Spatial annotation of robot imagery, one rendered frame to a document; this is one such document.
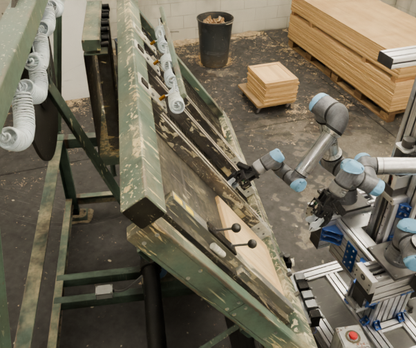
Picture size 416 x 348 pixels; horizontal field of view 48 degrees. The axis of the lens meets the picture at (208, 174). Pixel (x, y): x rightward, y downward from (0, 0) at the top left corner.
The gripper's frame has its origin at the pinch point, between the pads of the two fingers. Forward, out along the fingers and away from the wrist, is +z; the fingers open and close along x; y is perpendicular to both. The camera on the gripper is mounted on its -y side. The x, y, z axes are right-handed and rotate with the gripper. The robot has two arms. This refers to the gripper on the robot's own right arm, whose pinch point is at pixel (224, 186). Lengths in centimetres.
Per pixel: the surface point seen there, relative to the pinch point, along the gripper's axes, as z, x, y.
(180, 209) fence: -1, -51, 62
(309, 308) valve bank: -4, 58, 51
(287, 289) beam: -2, 38, 49
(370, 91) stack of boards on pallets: -129, 215, -274
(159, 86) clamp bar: -4, -57, -26
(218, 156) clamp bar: -2.2, -0.5, -26.0
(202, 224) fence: -2, -38, 61
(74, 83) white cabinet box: 153, 13, -341
